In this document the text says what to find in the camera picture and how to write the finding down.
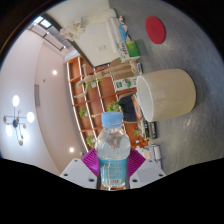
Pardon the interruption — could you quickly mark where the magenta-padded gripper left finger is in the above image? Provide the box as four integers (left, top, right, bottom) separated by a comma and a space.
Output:
59, 148, 101, 190

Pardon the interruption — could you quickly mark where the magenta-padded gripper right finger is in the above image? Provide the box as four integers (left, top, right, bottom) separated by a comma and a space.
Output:
127, 148, 167, 190

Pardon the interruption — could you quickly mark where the clear blue-capped water bottle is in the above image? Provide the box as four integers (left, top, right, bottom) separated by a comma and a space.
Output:
94, 111, 132, 191

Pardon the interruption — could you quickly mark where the stack of dark books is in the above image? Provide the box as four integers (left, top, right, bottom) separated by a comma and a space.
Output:
138, 118, 158, 140

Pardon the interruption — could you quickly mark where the branched ceiling lamp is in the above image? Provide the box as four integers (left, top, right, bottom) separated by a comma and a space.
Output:
2, 94, 36, 147

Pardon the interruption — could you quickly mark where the orange wooden shelf unit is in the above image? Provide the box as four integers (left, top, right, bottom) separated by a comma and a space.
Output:
64, 54, 149, 158

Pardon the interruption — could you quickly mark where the cream ribbed cup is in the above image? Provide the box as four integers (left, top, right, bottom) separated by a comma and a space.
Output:
135, 68, 197, 123

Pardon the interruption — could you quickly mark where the ceiling air vent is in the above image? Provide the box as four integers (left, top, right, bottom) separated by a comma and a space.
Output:
33, 84, 41, 108

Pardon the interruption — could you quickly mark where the green and white carton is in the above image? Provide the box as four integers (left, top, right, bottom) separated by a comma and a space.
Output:
113, 75, 139, 92

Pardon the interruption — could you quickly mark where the small green box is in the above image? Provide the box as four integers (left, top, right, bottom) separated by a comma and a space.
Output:
117, 39, 142, 64

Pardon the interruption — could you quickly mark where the white partition with dark top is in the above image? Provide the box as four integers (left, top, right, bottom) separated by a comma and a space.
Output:
44, 0, 123, 68

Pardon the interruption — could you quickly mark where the grey curtain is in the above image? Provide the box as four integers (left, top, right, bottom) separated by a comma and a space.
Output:
46, 27, 73, 52

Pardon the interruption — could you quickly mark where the flat round red coaster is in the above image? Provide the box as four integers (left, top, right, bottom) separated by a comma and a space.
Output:
144, 15, 167, 45

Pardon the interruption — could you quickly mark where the stack of white books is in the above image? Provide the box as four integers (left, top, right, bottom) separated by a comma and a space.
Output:
109, 16, 129, 44

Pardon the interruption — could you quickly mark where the window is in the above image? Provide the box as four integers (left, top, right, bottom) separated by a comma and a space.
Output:
32, 15, 53, 30

